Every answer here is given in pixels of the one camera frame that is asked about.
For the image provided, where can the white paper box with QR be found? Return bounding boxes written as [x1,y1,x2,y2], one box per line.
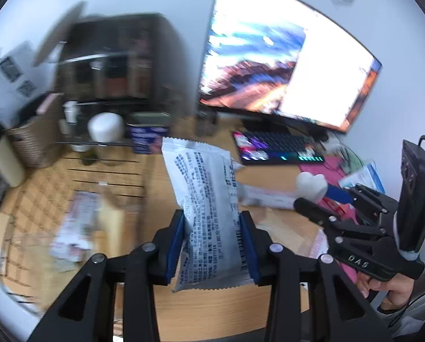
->
[0,42,50,129]

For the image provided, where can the white lidded jar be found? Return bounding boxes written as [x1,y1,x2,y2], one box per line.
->
[87,112,124,144]

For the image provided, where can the pink white flat packet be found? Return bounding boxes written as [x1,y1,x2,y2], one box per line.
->
[237,183,297,210]

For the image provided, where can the cream thermos bottle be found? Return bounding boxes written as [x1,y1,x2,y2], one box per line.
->
[0,125,26,188]

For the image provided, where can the white blue plastic pouch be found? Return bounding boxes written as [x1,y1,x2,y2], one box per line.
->
[339,163,385,193]

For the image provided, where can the white mushroom toy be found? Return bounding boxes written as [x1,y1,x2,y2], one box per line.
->
[295,171,329,203]

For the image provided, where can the bagged sliced bread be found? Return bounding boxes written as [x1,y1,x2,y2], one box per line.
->
[96,192,126,257]

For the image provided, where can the small black jar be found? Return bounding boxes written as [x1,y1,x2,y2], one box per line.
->
[195,110,218,137]

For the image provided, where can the white blue snack packet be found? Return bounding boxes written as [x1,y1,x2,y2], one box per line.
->
[161,137,252,292]

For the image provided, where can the small white pump bottle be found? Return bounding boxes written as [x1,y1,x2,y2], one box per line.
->
[63,100,80,124]

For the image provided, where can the woven beige basket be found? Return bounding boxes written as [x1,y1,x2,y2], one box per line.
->
[7,93,63,168]

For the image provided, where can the black wire basket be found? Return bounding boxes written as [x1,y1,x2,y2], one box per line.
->
[0,147,157,317]

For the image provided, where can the RGB mechanical keyboard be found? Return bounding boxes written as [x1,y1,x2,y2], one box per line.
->
[231,131,325,166]

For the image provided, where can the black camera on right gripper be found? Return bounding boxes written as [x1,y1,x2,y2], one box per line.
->
[394,135,425,260]

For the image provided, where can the pink desk mat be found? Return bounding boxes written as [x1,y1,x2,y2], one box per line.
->
[299,156,358,224]

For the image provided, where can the white red printed packet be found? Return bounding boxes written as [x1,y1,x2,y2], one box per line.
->
[50,192,99,262]

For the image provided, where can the right hand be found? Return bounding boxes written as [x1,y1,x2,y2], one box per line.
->
[356,272,414,310]

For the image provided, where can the curved computer monitor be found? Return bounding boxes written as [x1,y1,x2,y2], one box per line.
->
[199,0,382,134]

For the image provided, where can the blue luncheon meat tin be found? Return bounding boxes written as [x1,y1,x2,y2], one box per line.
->
[126,112,171,154]

